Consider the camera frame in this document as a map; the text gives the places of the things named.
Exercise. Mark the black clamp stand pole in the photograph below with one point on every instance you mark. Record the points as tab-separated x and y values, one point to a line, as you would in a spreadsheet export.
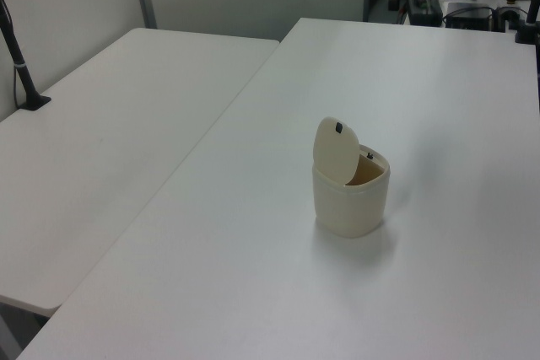
529	27

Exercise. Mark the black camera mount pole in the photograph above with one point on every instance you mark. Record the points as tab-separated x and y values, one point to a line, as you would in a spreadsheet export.
23	77

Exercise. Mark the black electronics box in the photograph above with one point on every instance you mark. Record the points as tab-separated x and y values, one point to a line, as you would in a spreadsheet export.
468	14

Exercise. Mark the cream plastic trash bin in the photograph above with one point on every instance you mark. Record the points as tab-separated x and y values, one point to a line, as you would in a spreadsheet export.
350	208

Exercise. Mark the black power strip box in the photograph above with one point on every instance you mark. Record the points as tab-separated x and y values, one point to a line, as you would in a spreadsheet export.
424	12

